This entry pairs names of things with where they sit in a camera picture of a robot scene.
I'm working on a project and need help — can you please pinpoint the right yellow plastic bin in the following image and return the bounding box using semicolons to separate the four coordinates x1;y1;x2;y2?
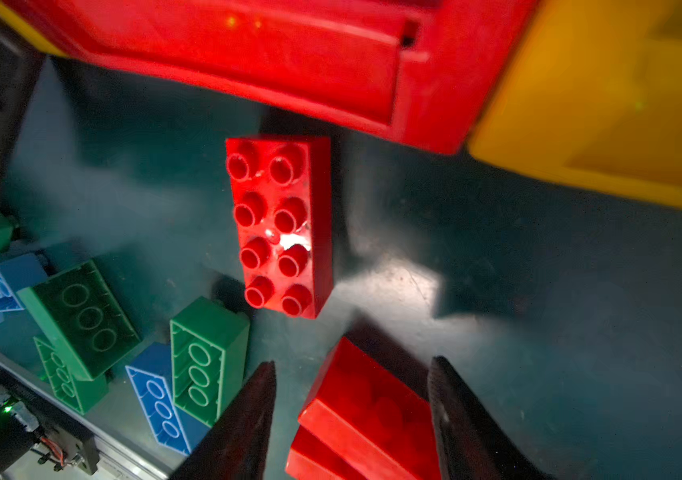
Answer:
467;1;682;209

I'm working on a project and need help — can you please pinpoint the left controller board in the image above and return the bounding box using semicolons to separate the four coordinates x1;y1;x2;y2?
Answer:
0;367;100;478

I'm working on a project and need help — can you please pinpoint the green lego brick small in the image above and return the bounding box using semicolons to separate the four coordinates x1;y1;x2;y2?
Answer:
17;260;141;381

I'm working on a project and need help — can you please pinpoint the green lego brick centre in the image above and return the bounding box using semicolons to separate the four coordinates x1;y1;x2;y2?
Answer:
170;297;250;427

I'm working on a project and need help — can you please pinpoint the yellow plastic bin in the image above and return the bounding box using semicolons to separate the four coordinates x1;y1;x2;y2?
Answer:
467;1;682;209
0;1;69;58

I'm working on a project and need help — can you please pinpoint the aluminium front mounting rail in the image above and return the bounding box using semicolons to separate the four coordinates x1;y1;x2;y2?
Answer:
0;326;189;480

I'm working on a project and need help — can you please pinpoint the red lego brick stack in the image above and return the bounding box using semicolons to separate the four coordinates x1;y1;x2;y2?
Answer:
285;338;441;479

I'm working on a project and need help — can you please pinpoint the left yellow plastic bin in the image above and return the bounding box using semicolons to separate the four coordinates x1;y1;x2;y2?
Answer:
0;1;69;58

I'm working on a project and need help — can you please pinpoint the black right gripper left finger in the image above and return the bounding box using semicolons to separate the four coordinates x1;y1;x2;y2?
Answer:
170;361;277;479

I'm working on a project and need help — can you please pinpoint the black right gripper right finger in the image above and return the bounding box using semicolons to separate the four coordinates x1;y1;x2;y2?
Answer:
427;356;551;479

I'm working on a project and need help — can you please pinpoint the red plastic bin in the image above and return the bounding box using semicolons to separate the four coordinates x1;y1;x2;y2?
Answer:
10;0;538;154

